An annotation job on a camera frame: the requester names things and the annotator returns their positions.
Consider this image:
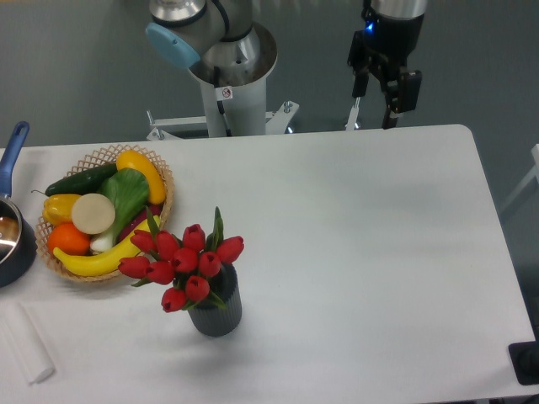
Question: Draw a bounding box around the green bok choy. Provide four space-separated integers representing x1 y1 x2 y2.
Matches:
90 168 149 254

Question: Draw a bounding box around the black device at edge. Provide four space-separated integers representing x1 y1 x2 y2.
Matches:
508 341 538 385

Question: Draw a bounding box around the purple eggplant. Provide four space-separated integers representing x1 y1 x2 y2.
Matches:
117 205 162 242

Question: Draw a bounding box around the green cucumber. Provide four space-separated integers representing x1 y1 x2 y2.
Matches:
32 163 117 197

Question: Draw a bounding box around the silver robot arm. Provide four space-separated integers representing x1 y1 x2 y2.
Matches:
146 1 426 137

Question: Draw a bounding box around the cream round disc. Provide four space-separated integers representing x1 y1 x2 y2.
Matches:
71 194 115 235

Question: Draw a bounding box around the red tulip bouquet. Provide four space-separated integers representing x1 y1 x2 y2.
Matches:
119 209 244 312

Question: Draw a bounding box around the orange fruit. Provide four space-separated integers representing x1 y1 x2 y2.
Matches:
47 223 90 256

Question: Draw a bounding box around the blue handled saucepan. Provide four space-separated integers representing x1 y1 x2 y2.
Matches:
1 121 36 288

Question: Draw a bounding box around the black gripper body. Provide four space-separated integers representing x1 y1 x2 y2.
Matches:
347 0 424 82

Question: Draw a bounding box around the white folded cloth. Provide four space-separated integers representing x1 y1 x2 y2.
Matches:
3 302 56 385

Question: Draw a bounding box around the white frame at right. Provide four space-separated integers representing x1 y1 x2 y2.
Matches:
499 144 538 220

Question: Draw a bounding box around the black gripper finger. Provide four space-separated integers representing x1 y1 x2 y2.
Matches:
345 68 369 130
382 67 422 129

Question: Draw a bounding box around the yellow squash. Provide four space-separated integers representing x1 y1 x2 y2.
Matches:
116 150 166 205

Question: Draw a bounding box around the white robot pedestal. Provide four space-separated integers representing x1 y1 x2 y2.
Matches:
147 78 300 141

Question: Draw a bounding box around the yellow bell pepper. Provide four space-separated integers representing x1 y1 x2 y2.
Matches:
42 194 81 226

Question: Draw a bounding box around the dark grey ribbed vase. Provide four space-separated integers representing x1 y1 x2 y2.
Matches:
188 264 243 337

